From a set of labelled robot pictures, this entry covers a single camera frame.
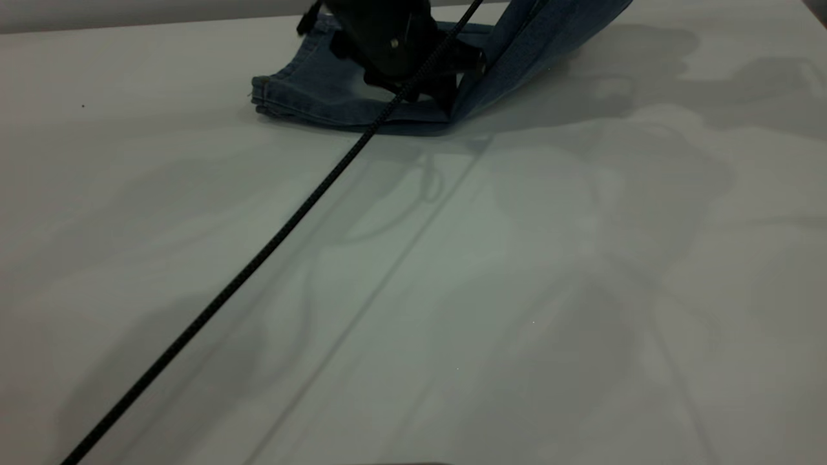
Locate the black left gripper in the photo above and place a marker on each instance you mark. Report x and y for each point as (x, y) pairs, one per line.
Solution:
(387, 39)

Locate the blue denim shorts basketball print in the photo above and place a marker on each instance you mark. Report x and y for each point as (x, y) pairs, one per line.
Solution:
(323, 90)

